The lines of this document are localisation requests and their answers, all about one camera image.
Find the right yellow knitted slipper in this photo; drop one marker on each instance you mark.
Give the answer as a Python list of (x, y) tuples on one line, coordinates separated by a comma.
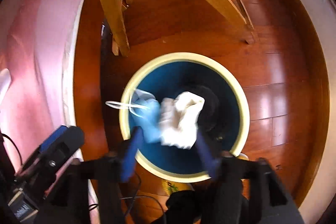
[(171, 187)]

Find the blue face mask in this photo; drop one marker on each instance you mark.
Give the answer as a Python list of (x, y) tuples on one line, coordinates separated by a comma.
[(145, 112)]

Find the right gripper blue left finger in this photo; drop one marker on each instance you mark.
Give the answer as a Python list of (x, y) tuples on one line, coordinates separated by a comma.
[(129, 150)]

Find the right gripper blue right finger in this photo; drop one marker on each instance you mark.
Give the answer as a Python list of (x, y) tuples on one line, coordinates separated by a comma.
[(209, 153)]

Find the beige paper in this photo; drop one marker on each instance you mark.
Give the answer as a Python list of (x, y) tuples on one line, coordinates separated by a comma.
[(178, 121)]

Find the blue trash bin cream rim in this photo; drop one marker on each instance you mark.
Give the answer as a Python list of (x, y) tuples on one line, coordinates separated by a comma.
[(224, 118)]

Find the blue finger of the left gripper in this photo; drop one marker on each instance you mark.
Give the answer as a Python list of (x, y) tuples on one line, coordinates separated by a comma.
[(52, 138), (63, 148)]

